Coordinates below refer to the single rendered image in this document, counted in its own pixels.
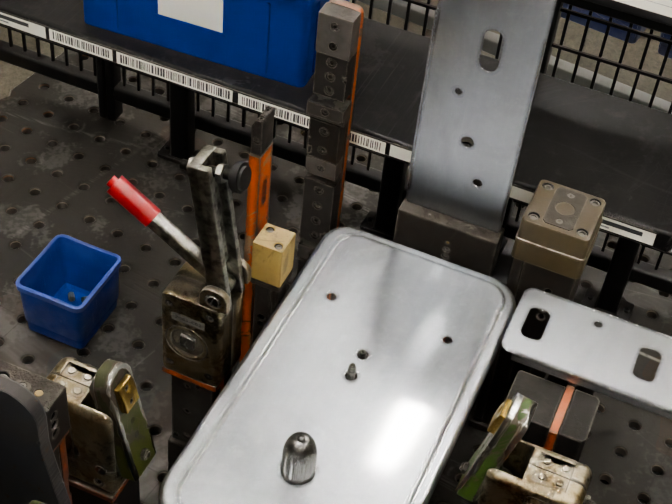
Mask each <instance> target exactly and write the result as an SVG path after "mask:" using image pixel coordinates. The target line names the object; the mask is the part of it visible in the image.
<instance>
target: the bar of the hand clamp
mask: <svg viewBox="0 0 672 504"><path fill-rule="evenodd" d="M180 169H181V170H185V171H187V176H188V177H189V183H190V189H191V195H192V201H193V207H194V213H195V219H196V224H197V230H198V236H199V242H200V248H201V254H202V260H203V266H204V272H205V278H206V284H207V285H213V286H216V287H219V288H221V289H223V290H224V291H225V292H226V293H227V294H228V295H229V297H230V310H231V309H232V300H231V293H230V287H229V280H228V273H230V274H232V275H233V276H234V277H235V279H236V281H237V282H236V285H235V287H234V288H233V290H232V291H235V292H239V293H243V291H244V290H245V283H244V276H243V269H242V261H241V254H240V247H239V240H238V233H237V226H236V218H235V211H234V204H233V197H232V192H234V193H239V194H241V193H243V192H244V191H245V190H246V189H247V188H248V186H249V184H250V181H251V175H252V172H251V168H250V167H249V164H248V163H247V162H243V161H238V162H236V163H235V164H234V165H233V166H232V167H231V169H229V164H228V161H227V154H226V150H225V149H222V148H217V147H215V146H211V145H204V146H203V148H202V149H201V150H200V151H199V152H198V154H197V155H196V156H195V157H191V158H189V160H186V159H182V160H181V161H180ZM227 272H228V273H227Z"/></svg>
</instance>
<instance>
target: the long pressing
mask: <svg viewBox="0 0 672 504"><path fill-rule="evenodd" d="M328 294H334V295H335V296H336V299H334V300H329V299H328V298H327V295H328ZM515 310H516V301H515V297H514V295H513V293H512V292H511V290H510V289H509V288H508V287H507V286H506V285H505V284H504V283H502V282H501V281H499V280H498V279H495V278H493V277H491V276H488V275H485V274H482V273H480V272H477V271H474V270H471V269H469V268H466V267H463V266H460V265H457V264H455V263H452V262H449V261H446V260H443V259H441V258H438V257H435V256H432V255H429V254H427V253H424V252H421V251H418V250H415V249H413V248H410V247H407V246H404V245H401V244H399V243H396V242H393V241H390V240H388V239H385V238H382V237H379V236H376V235H374V234H371V233H368V232H364V231H361V230H357V229H354V228H350V227H338V228H335V229H332V230H330V231H329V232H328V233H326V234H325V235H324V236H323V237H322V239H321V240H320V242H319V243H318V245H317V246H316V248H315V249H314V251H313V252H312V254H311V255H310V257H309V258H308V260H307V261H306V263H305V264H304V266H303V267H302V269H301V270H300V272H299V273H298V275H297V277H296V278H295V280H294V281H293V283H292V284H291V286H290V287H289V289H288V290H287V292H286V293H285V295H284V296H283V298H282V299H281V301H280V302H279V304H278V305H277V307H276V308H275V310H274V311H273V313H272V315H271V316H270V318H269V319H268V321H267V322H266V324H265V325H264V327H263V328H262V330H261V331H260V333H259V334H258V336H257V337H256V339H255V340H254V342H253V343H252V345H251V346H250V348H249V349H248V351H247V353H246V354H245V356H244V357H243V359H242V360H241V362H240V363H239V365H238V366H237V368H236V369H235V371H234V372H233V374H232V375H231V377H230V378H229V380H228V381H227V383H226V384H225V386H224V387H223V389H222V391H221V392H220V394H219V395H218V397H217V398H216V400H215V401H214V403H213V404H212V406H211V407H210V409H209V410H208V412H207V413H206V415H205V416H204V418H203V419H202V421H201V422H200V424H199V425H198V427H197V429H196V430H195V432H194V433H193V435H192V436H191V438H190V439H189V441H188V442H187V444H186V445H185V447H184V448H183V450H182V451H181V453H180V454H179V456H178V457H177V459H176V460H175V462H174V463H173V465H172V467H171V468H170V470H169V471H168V473H167V474H166V476H165V477H164V479H163V481H162V483H161V486H160V489H159V504H428V503H429V501H430V499H431V497H432V494H433V492H434V490H435V488H436V486H437V483H438V481H439V479H440V477H441V475H442V473H443V470H444V468H445V466H446V464H447V462H448V459H449V457H450V455H451V453H452V451H453V448H454V446H455V444H456V442H457V440H458V438H459V435H460V433H461V431H462V429H463V427H464V424H465V422H466V420H467V418H468V416H469V413H470V411H471V409H472V407H473V405H474V403H475V400H476V398H477V396H478V394H479V392H480V389H481V387H482V385H483V383H484V381H485V378H486V376H487V374H488V372H489V370H490V368H491V365H492V363H493V361H494V359H495V357H496V354H497V352H498V350H499V348H500V346H501V342H502V338H503V336H504V334H505V332H506V329H507V327H508V325H509V323H510V321H511V319H512V316H513V314H514V312H515ZM445 337H449V338H451V339H452V343H449V344H447V343H445V342H444V341H443V338H445ZM361 349H365V350H366V351H367V353H368V358H367V359H360V358H358V356H357V353H358V352H359V351H360V350H361ZM350 363H355V364H356V375H357V378H356V379H354V380H349V379H347V378H346V376H345V374H346V373H347V372H348V366H349V364H350ZM300 431H301V432H306V433H308V434H310V435H311V436H312V437H313V439H314V441H315V443H316V446H317V461H316V473H315V476H314V477H313V479H312V480H311V481H309V482H307V483H304V484H293V483H290V482H288V481H287V480H285V479H284V477H283V476H282V474H281V472H280V467H281V462H282V451H283V447H284V444H285V442H286V440H287V439H288V437H289V436H290V435H292V434H293V433H295V432H300Z"/></svg>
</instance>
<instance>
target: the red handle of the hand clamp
mask: <svg viewBox="0 0 672 504"><path fill-rule="evenodd" d="M106 185H107V186H108V187H109V189H108V190H107V193H108V194H109V195H110V196H112V197H113V198H114V199H115V200H116V201H117V202H118V203H119V204H120V205H122V206H123V207H124V208H125V209H126V210H127V211H128V212H129V213H130V214H132V215H133V216H134V217H135V218H136V219H137V220H138V221H139V222H140V223H142V224H143V225H144V226H145V227H146V226H147V227H149V228H150V229H151V230H152V231H153V232H154V233H155V234H156V235H158V236H159V237H160V238H161V239H162V240H163V241H164V242H165V243H166V244H168V245H169V246H170V247H171V248H172V249H173V250H174V251H175V252H176V253H178V254H179V255H180V256H181V257H182V258H183V259H184V260H185V261H186V262H188V263H189V264H190V265H191V266H192V267H193V268H194V269H195V270H197V271H198V272H199V273H200V274H201V275H202V276H203V277H204V278H205V272H204V266H203V260H202V254H201V248H200V247H199V246H198V245H197V244H195V243H194V242H193V241H192V240H191V239H190V238H189V237H188V236H187V235H185V234H184V233H183V232H182V231H181V230H180V229H179V228H178V227H177V226H176V225H174V224H173V223H172V222H171V221H170V220H169V219H168V218H167V217H166V216H164V215H163V214H162V213H161V212H160V211H161V210H160V209H159V208H158V207H157V206H156V205H155V204H154V203H153V202H151V201H150V200H149V199H148V198H147V197H146V196H145V195H144V194H143V193H141V192H140V191H139V190H138V189H137V188H136V187H135V186H134V185H133V184H131V183H130V182H129V181H128V180H127V179H126V178H125V177H124V176H123V175H121V176H120V177H119V178H117V177H116V176H115V175H114V176H113V177H112V178H111V179H110V180H109V181H108V183H107V184H106ZM227 273H228V272H227ZM205 279H206V278H205ZM228 280H229V287H230V291H232V290H233V288H234V287H235V285H236V282H237V281H236V279H235V277H234V276H233V275H232V274H230V273H228Z"/></svg>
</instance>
